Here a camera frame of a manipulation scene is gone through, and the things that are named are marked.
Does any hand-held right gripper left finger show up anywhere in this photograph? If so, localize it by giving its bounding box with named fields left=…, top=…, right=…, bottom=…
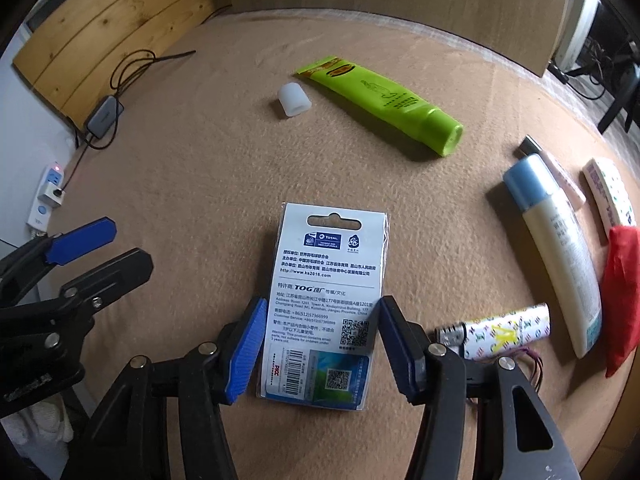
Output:
left=60, top=296, right=269, bottom=480

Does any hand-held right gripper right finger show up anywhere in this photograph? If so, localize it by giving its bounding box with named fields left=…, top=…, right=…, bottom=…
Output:
left=376, top=295, right=583, bottom=480

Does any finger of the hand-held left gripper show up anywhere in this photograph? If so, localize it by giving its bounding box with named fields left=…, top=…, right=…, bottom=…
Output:
left=0, top=247, right=154, bottom=363
left=0, top=216, right=119, bottom=306

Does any white carded blister package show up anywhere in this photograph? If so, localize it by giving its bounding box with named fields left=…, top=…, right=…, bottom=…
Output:
left=256, top=201, right=391, bottom=413

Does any patterned white lighter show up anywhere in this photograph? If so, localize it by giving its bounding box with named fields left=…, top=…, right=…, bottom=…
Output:
left=434, top=302, right=552, bottom=360

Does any cream bottle with blue cap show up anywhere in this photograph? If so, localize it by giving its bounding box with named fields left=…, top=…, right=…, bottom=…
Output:
left=502, top=154, right=604, bottom=359

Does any red cloth pouch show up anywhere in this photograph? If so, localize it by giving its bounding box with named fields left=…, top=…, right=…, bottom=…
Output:
left=598, top=225, right=640, bottom=378

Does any white translucent silicone cap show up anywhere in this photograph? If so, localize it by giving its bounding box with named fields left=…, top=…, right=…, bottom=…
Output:
left=276, top=81, right=313, bottom=119

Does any person's left hand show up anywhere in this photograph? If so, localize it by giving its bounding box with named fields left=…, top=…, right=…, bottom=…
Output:
left=10, top=397, right=77, bottom=461

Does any white power strip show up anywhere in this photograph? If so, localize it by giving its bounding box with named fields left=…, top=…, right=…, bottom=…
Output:
left=27, top=161, right=67, bottom=235

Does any white plug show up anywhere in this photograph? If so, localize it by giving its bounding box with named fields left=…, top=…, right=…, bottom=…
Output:
left=39, top=182, right=67, bottom=207

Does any tan blanket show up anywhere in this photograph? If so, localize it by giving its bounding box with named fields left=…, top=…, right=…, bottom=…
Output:
left=30, top=7, right=640, bottom=480

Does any grey power adapter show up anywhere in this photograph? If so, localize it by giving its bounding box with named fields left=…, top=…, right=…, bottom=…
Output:
left=82, top=95, right=125, bottom=138

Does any wooden plank headboard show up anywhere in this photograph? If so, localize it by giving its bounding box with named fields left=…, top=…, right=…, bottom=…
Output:
left=11, top=0, right=221, bottom=121

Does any pink bottle with grey cap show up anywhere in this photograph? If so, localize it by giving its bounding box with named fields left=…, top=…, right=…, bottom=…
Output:
left=518, top=135, right=587, bottom=212

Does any green squeeze tube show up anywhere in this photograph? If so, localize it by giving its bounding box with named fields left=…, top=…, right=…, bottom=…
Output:
left=294, top=55, right=464, bottom=157

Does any white patterned tissue pack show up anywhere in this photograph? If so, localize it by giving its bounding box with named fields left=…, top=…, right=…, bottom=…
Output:
left=582, top=157, right=638, bottom=247

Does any plaid bed sheet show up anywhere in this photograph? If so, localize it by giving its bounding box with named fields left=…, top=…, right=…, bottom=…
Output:
left=542, top=67, right=640, bottom=161

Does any black tripod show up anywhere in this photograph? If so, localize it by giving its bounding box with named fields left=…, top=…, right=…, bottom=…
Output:
left=547, top=35, right=640, bottom=133

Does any light plywood board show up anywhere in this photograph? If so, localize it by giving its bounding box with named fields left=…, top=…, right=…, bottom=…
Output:
left=222, top=0, right=576, bottom=78

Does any purple hair tie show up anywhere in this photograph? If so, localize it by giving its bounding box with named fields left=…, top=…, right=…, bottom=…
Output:
left=495, top=346, right=545, bottom=391

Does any thin black cable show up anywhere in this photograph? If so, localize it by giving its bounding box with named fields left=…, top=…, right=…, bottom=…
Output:
left=107, top=49, right=197, bottom=98

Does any white window frame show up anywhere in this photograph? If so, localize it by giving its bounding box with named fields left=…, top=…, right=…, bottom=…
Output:
left=554, top=0, right=608, bottom=68

